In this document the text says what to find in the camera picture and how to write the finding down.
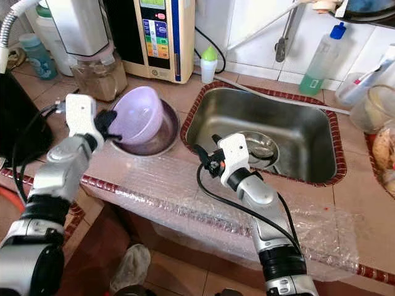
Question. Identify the large clear plastic container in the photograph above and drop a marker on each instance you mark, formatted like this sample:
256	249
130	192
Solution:
373	111

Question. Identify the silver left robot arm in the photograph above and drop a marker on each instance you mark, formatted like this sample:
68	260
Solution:
62	179

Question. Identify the thin white wall tube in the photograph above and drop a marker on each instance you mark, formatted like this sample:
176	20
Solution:
268	26

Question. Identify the green dish soap bottle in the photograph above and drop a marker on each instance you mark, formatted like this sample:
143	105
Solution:
321	65

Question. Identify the dark blue basin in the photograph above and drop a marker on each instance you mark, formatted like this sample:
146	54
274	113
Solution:
370	9

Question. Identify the glass jar brown contents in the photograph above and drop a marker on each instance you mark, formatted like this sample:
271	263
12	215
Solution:
99	80

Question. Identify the white plastic bag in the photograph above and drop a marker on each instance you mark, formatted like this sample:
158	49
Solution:
129	268

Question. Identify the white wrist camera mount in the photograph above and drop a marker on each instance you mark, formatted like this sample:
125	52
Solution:
233	151
80	114

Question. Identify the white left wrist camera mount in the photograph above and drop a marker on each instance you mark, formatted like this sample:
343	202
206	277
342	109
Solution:
80	114

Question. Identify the stainless steel sink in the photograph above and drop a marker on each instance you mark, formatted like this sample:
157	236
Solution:
302	129

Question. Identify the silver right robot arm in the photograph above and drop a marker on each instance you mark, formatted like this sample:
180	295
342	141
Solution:
259	197

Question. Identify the black kettle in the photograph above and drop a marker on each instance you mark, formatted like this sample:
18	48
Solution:
24	117

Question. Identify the white bottle green cap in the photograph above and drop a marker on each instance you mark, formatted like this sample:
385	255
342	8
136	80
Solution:
209	68

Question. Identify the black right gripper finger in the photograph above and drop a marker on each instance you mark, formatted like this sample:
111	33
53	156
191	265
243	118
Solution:
201	155
216	142

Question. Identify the grey faucet pipe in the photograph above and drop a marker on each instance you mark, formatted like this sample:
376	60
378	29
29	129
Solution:
282	49

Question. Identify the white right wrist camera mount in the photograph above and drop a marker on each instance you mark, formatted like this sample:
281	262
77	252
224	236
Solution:
233	151

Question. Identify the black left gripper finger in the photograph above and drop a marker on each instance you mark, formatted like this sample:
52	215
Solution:
114	117
115	135

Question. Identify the clear bubble wrap sheet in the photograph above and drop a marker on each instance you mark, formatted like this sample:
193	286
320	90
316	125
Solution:
179	191

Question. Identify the white plastic container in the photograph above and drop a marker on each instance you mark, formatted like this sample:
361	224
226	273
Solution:
52	37

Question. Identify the white toothpaste tube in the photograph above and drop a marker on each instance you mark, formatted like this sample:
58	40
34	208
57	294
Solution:
370	77

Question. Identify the purple plastic bowl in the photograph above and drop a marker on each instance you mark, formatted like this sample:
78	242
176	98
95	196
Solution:
139	114

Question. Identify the beige tap fitting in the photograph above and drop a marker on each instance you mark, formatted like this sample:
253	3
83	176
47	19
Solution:
327	6

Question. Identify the cream water ionizer appliance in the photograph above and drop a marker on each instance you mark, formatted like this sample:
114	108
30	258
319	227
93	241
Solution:
160	43

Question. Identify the round steel dish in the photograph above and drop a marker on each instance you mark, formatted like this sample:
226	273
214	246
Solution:
170	135

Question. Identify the small teal bottle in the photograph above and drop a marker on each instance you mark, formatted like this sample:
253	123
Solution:
40	61

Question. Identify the silver grey appliance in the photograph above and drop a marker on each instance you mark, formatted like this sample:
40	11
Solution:
80	24

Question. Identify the clear bag of bread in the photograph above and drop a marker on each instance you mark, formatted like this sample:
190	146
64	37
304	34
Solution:
386	160

